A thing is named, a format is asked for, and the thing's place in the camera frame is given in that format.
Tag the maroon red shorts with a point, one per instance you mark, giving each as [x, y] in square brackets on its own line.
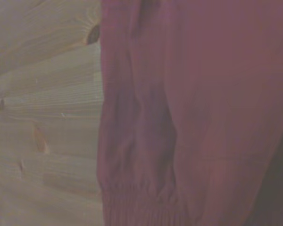
[198, 106]

